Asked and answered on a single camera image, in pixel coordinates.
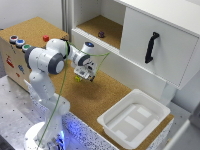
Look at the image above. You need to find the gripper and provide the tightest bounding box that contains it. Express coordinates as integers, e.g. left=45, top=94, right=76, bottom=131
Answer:
left=73, top=64, right=97, bottom=83

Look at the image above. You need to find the yellow block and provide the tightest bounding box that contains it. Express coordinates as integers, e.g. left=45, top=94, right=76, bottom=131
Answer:
left=74, top=75, right=82, bottom=83

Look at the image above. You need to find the purple block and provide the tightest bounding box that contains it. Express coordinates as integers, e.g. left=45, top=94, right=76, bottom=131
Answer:
left=97, top=31, right=106, bottom=38

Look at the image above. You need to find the white cabinet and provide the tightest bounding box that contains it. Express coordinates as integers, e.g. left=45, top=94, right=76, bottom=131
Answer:
left=70, top=0, right=200, bottom=107

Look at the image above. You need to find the green button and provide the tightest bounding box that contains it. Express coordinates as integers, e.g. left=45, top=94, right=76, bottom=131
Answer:
left=21, top=43, right=32, bottom=53

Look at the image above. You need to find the wooden drawer box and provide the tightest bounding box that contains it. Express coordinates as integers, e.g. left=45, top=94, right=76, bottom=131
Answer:
left=0, top=16, right=70, bottom=93

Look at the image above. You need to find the white plastic box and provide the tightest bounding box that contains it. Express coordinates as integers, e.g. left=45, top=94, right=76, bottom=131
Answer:
left=96, top=88, right=171, bottom=150

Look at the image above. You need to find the blue button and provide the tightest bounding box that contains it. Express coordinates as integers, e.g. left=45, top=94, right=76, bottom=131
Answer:
left=14, top=38, right=26, bottom=48

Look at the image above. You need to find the red button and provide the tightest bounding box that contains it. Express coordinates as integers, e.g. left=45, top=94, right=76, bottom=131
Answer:
left=9, top=34, right=19, bottom=44

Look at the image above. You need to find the white sliding door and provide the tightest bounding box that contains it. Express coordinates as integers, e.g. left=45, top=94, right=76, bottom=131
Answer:
left=119, top=6, right=200, bottom=88

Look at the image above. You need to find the green cable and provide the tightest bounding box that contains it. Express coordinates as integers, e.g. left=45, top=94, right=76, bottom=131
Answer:
left=35, top=39, right=111, bottom=149

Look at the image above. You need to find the black door handle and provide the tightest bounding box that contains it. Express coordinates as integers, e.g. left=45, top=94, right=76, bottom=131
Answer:
left=144, top=31, right=160, bottom=64

